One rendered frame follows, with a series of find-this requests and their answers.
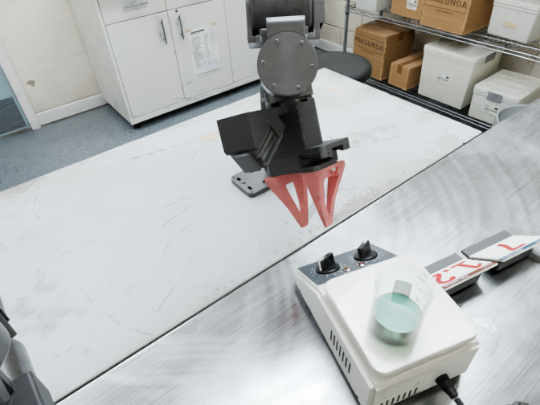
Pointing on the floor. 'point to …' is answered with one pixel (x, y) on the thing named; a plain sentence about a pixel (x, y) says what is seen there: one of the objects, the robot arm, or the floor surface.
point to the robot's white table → (182, 227)
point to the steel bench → (279, 382)
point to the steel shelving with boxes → (451, 51)
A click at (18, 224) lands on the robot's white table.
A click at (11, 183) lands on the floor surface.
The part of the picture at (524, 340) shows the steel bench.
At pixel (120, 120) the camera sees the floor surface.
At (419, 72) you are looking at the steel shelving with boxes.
